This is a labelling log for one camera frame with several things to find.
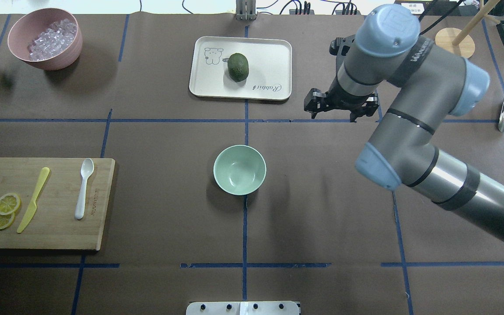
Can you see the green bowl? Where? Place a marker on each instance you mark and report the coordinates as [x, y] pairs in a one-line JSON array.
[[239, 170]]

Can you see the white plastic spoon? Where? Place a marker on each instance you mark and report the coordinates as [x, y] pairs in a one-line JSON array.
[[86, 170]]

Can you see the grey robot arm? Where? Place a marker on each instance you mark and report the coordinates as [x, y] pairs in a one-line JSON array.
[[433, 83]]

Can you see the pink bowl with ice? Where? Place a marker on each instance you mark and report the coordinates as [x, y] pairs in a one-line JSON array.
[[48, 39]]

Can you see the beige rabbit tray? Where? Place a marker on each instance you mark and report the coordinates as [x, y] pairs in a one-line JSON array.
[[270, 68]]

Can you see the green avocado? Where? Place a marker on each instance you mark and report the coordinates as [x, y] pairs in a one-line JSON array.
[[238, 67]]

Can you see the yellow plastic knife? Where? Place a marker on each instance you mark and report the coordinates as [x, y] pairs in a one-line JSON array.
[[32, 206]]

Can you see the wooden cutting board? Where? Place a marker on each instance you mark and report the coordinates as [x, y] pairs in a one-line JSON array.
[[53, 225]]

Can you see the black power box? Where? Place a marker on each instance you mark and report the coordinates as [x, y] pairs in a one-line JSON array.
[[417, 7]]

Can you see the wooden mug tree stand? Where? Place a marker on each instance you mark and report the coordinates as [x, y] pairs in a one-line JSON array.
[[458, 41]]

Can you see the lemon slice upper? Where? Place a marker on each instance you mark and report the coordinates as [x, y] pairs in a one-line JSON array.
[[9, 203]]

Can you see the lemon slice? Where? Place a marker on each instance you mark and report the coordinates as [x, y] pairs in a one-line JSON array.
[[6, 220], [9, 203]]

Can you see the lemon slice lower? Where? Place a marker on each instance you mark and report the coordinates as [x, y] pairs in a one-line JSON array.
[[6, 220]]

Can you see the aluminium frame post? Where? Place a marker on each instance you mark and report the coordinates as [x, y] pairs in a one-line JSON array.
[[245, 10]]

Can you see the white pillar mount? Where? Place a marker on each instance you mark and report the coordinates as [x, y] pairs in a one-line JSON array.
[[244, 308]]

